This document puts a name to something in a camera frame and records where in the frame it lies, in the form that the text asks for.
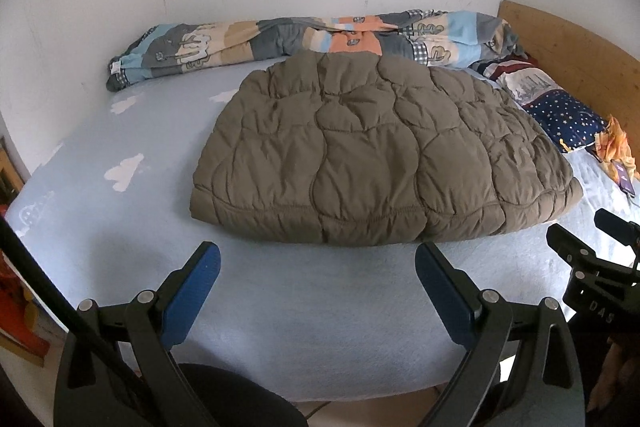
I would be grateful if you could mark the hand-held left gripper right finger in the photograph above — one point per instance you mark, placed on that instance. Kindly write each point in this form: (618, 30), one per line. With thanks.
(445, 294)

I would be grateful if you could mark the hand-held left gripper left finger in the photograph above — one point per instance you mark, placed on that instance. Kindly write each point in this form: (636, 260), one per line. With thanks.
(192, 294)

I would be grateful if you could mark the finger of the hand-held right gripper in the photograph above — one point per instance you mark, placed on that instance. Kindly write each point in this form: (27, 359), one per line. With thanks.
(570, 247)
(617, 227)

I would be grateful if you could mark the olive quilted jacket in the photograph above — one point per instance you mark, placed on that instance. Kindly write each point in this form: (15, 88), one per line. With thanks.
(375, 147)

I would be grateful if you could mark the person's right hand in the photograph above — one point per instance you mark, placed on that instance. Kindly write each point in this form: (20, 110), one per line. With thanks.
(617, 367)

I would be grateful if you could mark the purple phone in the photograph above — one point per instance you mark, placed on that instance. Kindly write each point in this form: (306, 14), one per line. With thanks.
(625, 179)

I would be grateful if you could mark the orange crumpled cloth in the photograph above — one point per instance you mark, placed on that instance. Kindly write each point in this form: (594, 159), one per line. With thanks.
(617, 147)

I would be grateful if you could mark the light blue cloud bedsheet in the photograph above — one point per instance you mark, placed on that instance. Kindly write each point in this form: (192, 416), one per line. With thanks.
(150, 217)

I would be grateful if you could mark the star and stripe pillow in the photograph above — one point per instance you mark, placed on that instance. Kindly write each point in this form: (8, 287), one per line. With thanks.
(565, 112)

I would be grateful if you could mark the wooden headboard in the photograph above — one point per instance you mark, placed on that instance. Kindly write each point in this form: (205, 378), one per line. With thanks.
(575, 52)

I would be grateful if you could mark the patchwork printed blanket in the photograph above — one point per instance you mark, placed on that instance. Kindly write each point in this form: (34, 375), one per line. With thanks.
(200, 44)

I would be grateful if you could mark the wooden frame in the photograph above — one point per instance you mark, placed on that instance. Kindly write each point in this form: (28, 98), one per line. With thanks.
(10, 172)

